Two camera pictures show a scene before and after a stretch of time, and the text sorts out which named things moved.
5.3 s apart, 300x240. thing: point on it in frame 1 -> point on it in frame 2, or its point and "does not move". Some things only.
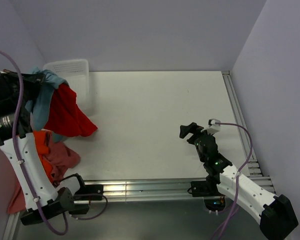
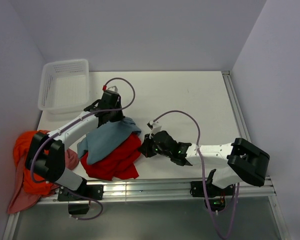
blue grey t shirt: [38, 106] -> [102, 142]
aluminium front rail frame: [131, 190] does not move
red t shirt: [66, 118] -> [121, 164]
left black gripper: [33, 81] -> [119, 116]
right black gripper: [185, 130] -> [146, 147]
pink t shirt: [62, 158] does not move
